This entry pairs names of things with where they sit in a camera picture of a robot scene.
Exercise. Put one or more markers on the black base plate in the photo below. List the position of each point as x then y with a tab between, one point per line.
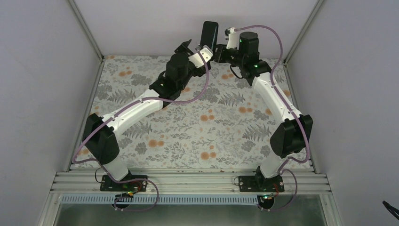
108	185
249	184

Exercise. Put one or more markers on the white slotted cable duct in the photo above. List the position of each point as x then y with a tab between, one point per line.
167	199

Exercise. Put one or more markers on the floral patterned mat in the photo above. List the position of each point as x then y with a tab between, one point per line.
228	127

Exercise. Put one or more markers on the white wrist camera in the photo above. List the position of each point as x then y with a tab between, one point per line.
232	37
201	57

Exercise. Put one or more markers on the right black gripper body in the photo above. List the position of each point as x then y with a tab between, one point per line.
223	59

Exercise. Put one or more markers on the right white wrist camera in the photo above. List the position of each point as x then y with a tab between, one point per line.
232	37

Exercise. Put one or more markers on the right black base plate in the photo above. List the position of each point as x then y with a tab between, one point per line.
249	184

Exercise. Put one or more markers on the aluminium mounting rail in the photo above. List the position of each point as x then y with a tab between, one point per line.
190	181

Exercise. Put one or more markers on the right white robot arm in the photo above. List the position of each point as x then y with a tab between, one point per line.
290	142

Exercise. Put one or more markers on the black object at edge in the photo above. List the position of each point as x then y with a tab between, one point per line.
392	210

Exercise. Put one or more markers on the phone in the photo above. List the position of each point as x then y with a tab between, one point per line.
209	34

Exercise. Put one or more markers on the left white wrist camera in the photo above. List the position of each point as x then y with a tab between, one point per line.
201	57

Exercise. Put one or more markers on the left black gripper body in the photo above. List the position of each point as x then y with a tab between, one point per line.
202	72

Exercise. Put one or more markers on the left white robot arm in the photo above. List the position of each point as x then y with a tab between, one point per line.
101	132

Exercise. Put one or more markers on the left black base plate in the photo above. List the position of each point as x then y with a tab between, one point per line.
108	185

